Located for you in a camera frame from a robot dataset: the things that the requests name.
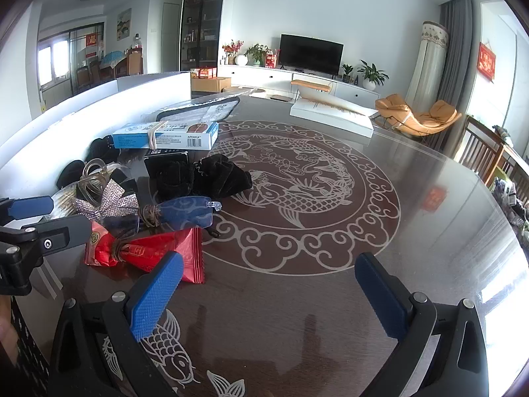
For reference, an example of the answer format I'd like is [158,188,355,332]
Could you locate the black lace-trimmed velvet scrunchie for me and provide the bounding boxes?
[56,159,87,189]

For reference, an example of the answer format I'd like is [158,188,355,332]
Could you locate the orange padded bench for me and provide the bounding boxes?
[290,79,334,92]

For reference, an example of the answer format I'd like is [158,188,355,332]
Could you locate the wooden slatted chair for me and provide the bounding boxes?
[454,115,529,192]

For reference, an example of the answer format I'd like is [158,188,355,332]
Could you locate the red wall hanging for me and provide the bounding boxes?
[479,42,497,84]

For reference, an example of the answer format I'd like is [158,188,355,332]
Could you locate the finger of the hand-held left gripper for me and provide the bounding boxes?
[0,196,54,221]
[20,217,93,254]

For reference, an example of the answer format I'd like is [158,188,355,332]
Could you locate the black cardboard box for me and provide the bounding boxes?
[144,149,191,164]

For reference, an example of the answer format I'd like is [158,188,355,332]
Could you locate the blue and white medicine box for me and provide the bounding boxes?
[112,121,219,151]

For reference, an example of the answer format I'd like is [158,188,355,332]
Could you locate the cotton swab packet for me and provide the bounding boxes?
[46,188,83,221]

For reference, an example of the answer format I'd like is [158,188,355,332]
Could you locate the clear plastic bag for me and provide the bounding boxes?
[156,94,241,123]

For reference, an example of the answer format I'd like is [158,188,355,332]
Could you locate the white television cabinet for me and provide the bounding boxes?
[218,65,382,101]

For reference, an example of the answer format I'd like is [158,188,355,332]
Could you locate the silver rhinestone bow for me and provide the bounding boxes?
[74,179,140,221]

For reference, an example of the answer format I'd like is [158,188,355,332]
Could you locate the orange lounge chair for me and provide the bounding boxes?
[375,94,462,140]

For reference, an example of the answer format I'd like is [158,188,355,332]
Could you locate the white partition board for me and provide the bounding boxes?
[0,71,192,200]

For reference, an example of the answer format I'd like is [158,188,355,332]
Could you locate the dark glass display cabinet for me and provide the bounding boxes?
[179,0,228,73]

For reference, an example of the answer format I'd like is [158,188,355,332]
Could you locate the covered standing air conditioner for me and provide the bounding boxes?
[407,20,450,113]

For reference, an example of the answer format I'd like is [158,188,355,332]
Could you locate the wooden dining chair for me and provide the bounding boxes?
[125,48,144,76]

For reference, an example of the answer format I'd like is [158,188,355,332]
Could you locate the clear hair claw clip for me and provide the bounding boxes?
[75,158,115,206]

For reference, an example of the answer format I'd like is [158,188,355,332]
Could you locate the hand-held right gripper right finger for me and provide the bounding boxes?
[354,251,492,397]

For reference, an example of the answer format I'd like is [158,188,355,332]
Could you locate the black beaded velvet scrunchie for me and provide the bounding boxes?
[88,136,121,164]

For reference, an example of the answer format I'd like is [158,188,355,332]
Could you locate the blue tinted sunglasses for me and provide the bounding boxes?
[103,196,223,233]

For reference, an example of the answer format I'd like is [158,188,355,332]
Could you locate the green bushy potted plant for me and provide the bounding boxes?
[245,43,270,67]

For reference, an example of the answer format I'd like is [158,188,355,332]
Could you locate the grey curtain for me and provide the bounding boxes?
[430,0,485,158]

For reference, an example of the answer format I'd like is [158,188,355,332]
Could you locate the brown cardboard box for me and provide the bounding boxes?
[191,76,232,94]

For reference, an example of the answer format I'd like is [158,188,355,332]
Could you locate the white flat box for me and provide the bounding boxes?
[290,94,380,137]

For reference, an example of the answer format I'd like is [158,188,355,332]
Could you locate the red flower arrangement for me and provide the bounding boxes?
[222,40,245,66]

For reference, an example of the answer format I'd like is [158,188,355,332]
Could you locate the leafy plant in white pot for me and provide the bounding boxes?
[357,60,390,91]

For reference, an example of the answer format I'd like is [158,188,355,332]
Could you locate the dark dotted cloth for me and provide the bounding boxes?
[7,297,52,395]

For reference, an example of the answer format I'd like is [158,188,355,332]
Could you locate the black velvet pouch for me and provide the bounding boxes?
[144,154,253,204]

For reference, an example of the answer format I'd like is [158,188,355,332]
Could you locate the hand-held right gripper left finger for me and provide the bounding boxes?
[47,251,184,397]

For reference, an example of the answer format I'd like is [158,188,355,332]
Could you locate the black television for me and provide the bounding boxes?
[279,33,344,76]

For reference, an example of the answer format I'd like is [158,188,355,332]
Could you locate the red foil snack packet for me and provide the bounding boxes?
[84,221,206,285]

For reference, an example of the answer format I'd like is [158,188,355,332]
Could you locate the framed landscape painting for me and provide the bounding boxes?
[116,8,132,41]

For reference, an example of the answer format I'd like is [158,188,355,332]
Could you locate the white door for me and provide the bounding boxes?
[161,2,181,73]

